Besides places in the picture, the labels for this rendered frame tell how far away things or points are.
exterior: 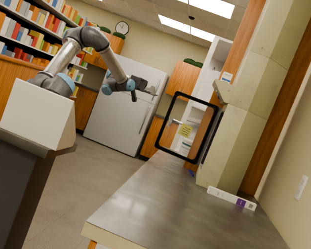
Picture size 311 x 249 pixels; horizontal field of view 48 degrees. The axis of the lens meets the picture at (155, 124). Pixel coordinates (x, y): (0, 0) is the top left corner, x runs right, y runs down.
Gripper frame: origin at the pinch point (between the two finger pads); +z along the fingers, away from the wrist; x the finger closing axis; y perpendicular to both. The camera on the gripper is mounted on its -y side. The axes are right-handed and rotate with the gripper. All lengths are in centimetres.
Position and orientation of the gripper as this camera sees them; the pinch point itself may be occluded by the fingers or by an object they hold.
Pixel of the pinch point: (155, 95)
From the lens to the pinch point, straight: 230.4
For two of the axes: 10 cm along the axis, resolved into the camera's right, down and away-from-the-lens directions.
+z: 9.2, 3.7, -0.9
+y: 3.7, -9.3, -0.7
